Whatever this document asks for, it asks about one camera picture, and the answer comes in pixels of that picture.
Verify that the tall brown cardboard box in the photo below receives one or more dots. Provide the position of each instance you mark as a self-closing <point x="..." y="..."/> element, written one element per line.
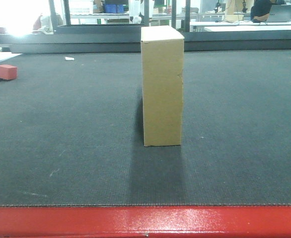
<point x="162" y="51"/>

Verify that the red metal work table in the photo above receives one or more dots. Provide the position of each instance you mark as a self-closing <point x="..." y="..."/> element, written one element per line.
<point x="146" y="222"/>

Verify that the small red cube box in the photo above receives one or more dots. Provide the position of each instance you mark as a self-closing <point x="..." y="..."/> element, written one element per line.
<point x="8" y="72"/>

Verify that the blue plastic storage bin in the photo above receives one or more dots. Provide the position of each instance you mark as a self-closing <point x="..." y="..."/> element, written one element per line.
<point x="114" y="8"/>

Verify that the grey laptop computer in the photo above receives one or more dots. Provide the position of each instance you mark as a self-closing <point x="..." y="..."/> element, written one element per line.
<point x="280" y="13"/>

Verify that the person in dark shirt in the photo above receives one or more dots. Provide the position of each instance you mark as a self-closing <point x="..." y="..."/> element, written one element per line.
<point x="260" y="10"/>

